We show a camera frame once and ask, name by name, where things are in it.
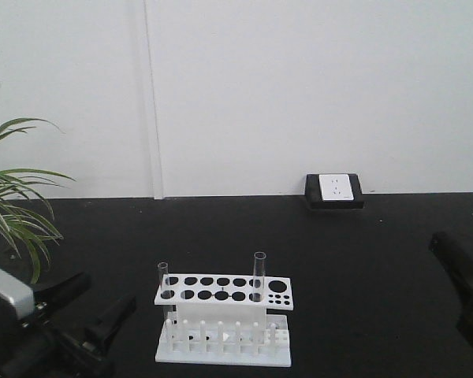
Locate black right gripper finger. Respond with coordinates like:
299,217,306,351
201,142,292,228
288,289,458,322
429,232,473,299

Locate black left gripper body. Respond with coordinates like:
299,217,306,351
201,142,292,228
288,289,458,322
0,304,114,377

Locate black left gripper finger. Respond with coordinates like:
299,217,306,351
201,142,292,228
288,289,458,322
80,295,136,354
32,272,91,311

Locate short glass test tube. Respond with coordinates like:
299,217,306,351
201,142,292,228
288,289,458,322
157,261,172,321

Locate tall glass test tube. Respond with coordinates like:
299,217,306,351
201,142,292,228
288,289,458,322
251,251,266,302

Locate white test tube rack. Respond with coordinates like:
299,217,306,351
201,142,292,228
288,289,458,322
154,273,294,368

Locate black socket box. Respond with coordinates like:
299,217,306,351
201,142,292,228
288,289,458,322
304,173,364,210

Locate white wall trunking strip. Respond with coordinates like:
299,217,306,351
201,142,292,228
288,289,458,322
143,1,164,200

